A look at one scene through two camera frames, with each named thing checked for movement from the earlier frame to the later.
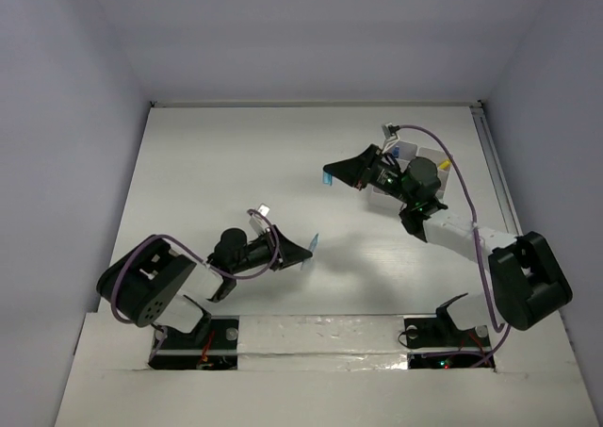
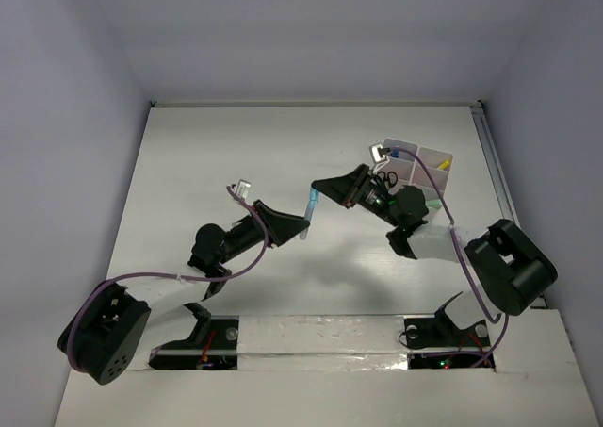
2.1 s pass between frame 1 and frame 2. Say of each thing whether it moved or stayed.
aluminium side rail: stayed
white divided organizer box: stayed
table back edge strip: stayed
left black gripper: moved
